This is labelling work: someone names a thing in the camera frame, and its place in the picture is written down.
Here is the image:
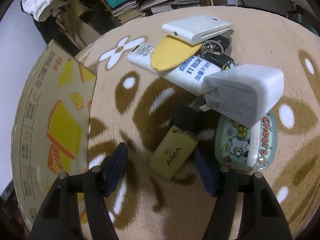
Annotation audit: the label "cartoon cheers case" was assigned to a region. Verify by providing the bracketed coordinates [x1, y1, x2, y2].
[215, 112, 278, 172]

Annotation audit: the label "cardboard box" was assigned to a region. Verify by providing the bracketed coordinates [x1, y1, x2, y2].
[11, 41, 97, 228]

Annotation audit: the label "yellow AIMA key tag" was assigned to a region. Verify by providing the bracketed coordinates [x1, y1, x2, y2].
[149, 126, 198, 179]

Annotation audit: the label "white power adapter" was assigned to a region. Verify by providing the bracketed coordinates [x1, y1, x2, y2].
[200, 64, 284, 127]

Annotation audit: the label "white printed tube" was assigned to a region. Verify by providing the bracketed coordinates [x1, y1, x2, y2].
[127, 42, 221, 96]

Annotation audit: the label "yellow oval disc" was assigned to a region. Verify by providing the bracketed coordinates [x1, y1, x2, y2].
[151, 35, 202, 72]

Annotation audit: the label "white router box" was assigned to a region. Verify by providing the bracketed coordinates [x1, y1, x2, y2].
[162, 15, 232, 45]

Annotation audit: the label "beige brown patterned carpet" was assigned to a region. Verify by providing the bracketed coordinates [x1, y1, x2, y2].
[76, 7, 319, 239]

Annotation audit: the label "black keys with rings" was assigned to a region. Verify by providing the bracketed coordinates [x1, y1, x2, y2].
[201, 36, 236, 70]

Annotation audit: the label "beige trench coat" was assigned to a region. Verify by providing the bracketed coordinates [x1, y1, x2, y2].
[55, 0, 101, 50]

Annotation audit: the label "black hanging coat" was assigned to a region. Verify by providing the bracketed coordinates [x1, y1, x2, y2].
[20, 2, 80, 56]

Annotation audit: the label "stack of books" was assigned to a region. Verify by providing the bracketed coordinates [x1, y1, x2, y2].
[112, 0, 146, 24]

